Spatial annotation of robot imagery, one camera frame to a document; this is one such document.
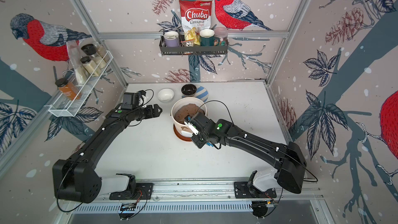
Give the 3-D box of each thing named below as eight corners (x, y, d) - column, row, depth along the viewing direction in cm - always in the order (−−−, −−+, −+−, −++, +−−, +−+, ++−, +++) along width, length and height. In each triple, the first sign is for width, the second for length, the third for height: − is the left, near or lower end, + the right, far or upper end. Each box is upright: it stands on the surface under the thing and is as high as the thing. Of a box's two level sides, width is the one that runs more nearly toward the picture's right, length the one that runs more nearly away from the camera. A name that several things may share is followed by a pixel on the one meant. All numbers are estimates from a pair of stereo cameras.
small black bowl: (182, 99, 115) (181, 92, 109) (183, 91, 120) (182, 84, 114) (196, 99, 115) (195, 92, 109) (196, 90, 120) (196, 84, 114)
